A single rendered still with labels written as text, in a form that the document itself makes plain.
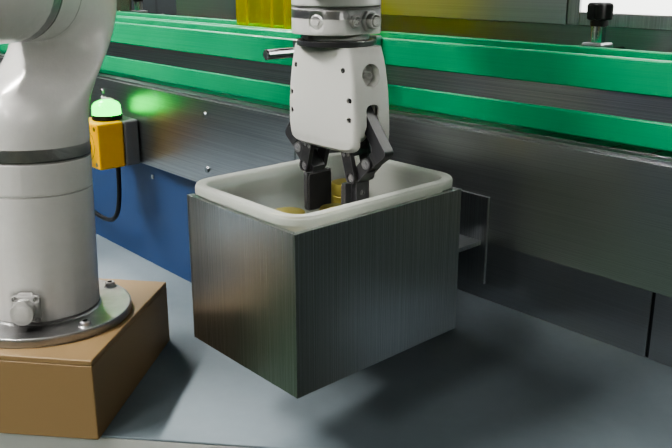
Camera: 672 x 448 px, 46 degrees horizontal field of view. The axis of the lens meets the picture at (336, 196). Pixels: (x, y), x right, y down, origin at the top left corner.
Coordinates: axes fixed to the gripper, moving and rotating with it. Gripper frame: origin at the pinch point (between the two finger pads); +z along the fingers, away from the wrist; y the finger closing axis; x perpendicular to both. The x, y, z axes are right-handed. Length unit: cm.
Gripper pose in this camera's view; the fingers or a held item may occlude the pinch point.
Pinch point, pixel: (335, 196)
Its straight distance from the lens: 79.4
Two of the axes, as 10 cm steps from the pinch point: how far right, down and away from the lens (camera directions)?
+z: 0.0, 9.6, 2.7
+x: -7.4, 1.8, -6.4
